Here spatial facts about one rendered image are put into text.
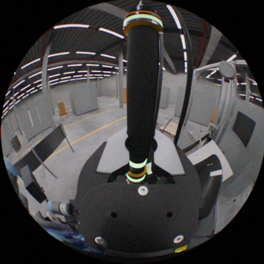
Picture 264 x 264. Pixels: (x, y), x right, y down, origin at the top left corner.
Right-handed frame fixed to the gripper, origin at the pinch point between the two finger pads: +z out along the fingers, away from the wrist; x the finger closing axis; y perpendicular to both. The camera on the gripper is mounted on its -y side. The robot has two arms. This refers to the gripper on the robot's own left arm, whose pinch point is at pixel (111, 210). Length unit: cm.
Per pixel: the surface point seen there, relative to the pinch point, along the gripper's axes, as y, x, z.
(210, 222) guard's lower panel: -56, 32, 52
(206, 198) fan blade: -12.6, -24.1, 19.0
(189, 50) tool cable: -1, -47, 20
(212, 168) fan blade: -10.0, -23.8, 28.0
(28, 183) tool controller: 11, -7, -56
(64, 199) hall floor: 55, 113, -117
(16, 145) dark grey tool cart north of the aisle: 289, 53, -622
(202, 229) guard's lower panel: -60, 43, 48
